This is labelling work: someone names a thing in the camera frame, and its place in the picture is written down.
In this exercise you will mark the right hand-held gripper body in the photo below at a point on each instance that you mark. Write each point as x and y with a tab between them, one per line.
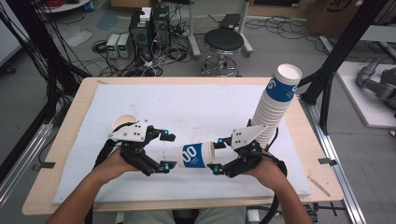
246	158

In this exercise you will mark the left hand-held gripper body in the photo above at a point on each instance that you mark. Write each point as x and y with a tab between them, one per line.
134	154

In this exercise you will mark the blue and white paper cup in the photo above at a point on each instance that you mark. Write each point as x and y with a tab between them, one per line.
123	120
196	155

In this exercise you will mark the stack of white paper cups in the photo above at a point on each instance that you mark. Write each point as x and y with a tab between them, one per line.
274	102

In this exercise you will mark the person's left hand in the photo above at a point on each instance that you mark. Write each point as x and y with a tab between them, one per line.
113	166

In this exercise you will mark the person's right hand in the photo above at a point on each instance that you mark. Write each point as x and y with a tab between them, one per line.
271	172

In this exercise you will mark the white table mat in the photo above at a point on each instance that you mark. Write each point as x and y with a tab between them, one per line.
193	109

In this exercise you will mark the person's light trousers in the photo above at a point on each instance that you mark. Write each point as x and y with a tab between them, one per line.
214	217

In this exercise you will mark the small white adapter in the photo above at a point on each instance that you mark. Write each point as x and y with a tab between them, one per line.
252	215

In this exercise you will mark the thin wooden stick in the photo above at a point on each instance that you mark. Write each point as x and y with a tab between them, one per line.
319	186

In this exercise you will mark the black tape piece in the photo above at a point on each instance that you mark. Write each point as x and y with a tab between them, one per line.
327	161
45	165

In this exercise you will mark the grey bench power supply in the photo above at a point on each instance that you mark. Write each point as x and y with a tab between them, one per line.
124	46
112	46

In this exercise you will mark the white stand leg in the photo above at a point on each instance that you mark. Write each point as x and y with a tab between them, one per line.
193	37
244	34

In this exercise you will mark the black round stool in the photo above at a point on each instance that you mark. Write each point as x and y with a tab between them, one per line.
223	40

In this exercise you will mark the black computer tower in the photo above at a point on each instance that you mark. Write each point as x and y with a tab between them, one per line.
161	26
140	34

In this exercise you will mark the black flat device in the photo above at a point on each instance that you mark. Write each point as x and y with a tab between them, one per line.
230	21

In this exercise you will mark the small white box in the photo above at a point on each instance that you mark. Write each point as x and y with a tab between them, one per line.
145	14

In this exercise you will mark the clear plastic bag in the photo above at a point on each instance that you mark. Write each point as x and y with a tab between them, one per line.
76	35

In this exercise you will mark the white floor board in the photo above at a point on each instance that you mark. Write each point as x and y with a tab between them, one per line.
370	105

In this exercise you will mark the cardboard box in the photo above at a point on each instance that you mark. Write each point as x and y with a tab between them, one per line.
333	17
130	3

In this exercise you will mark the blue tape roll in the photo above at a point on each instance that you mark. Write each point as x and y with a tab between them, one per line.
89	5

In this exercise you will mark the round white table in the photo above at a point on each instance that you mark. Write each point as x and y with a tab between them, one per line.
67	6

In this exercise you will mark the aluminium rail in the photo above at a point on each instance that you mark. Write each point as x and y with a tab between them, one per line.
21	169
339	146

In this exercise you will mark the black frame post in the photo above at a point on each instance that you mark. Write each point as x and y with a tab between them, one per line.
40	40
345	43

